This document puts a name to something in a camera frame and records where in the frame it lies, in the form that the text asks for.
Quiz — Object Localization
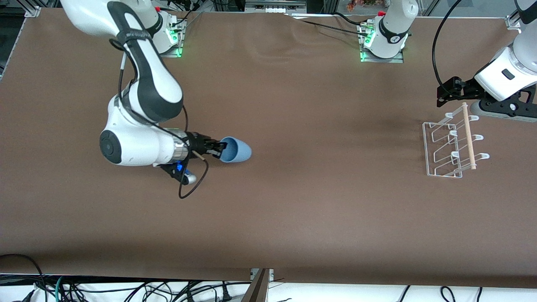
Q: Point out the light blue plastic cup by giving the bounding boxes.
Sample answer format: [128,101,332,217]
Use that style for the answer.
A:
[219,137,253,164]

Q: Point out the brown paper table cover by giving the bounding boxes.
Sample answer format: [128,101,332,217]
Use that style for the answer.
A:
[0,8,537,289]

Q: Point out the grey metal table beam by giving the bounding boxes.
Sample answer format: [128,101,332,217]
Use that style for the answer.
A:
[241,268,274,302]

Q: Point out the white power strip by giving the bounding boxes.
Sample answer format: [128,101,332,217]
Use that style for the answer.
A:
[245,0,307,13]

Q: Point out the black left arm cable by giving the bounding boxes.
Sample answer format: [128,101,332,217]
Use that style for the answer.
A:
[432,0,464,101]

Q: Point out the white wire cup rack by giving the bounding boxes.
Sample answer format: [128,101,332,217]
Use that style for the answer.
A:
[422,102,490,178]

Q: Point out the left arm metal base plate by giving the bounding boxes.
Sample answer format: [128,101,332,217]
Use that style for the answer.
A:
[357,21,405,64]

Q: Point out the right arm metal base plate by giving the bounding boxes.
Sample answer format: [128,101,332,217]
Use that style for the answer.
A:
[159,16,187,58]

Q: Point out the black cable lying on table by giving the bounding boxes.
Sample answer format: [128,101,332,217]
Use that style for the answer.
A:
[289,12,374,38]

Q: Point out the tangled black floor cables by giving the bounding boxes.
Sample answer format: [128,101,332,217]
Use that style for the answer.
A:
[63,280,252,302]

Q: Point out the teal floor cable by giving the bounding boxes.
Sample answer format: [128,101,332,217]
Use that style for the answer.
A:
[55,275,68,302]

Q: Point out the thick black floor cable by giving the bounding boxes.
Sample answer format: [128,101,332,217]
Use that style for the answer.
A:
[0,253,47,302]

